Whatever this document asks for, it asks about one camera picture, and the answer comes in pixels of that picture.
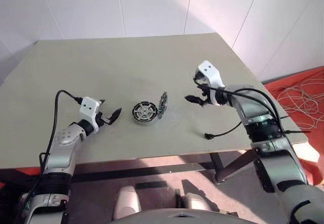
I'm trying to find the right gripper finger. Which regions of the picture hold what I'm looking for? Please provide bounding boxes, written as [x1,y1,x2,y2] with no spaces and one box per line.
[192,72,207,85]
[184,95,205,106]

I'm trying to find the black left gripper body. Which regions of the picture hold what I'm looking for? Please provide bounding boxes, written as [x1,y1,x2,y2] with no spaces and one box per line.
[96,111,112,128]

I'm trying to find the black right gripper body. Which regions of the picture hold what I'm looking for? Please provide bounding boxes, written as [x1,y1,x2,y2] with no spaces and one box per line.
[199,82,216,106]

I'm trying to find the grey metal grille piece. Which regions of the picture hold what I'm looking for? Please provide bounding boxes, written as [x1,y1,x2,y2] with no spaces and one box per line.
[157,91,170,120]

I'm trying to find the grey round motor housing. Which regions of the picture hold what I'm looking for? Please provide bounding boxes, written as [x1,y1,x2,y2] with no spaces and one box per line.
[131,101,157,128]

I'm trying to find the beige rounded robot knee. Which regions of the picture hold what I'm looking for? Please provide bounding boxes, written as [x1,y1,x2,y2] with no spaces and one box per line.
[181,192,214,212]
[112,185,141,219]

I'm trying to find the orange cloth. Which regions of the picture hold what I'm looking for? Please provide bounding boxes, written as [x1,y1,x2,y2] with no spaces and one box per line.
[262,66,324,187]

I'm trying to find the grey robot torso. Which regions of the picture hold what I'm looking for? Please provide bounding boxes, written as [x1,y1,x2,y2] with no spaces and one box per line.
[108,207,241,224]

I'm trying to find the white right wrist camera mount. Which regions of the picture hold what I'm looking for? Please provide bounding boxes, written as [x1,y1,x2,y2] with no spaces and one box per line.
[196,60,226,106]

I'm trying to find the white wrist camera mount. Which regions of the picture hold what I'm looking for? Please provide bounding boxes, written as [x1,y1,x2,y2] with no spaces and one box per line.
[79,97,101,133]
[196,60,226,106]

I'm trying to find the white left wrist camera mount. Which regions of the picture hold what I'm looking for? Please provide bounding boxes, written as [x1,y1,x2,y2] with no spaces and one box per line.
[79,97,101,133]

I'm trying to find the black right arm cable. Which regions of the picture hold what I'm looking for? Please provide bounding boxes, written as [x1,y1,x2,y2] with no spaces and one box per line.
[193,78,287,140]

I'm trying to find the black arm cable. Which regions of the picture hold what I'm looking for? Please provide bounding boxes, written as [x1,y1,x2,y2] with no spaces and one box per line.
[15,89,84,212]
[193,78,287,140]

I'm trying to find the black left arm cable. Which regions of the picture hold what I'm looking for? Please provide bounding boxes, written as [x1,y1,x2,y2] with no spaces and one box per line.
[15,89,84,212]

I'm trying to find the dark metal table frame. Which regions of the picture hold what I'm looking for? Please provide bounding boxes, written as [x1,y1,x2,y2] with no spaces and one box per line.
[0,149,263,184]

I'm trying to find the tangled white cable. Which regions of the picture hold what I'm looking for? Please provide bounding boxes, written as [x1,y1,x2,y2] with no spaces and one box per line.
[275,76,324,130]

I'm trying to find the black cable tie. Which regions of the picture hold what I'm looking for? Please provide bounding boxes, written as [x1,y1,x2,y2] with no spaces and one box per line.
[279,115,313,136]

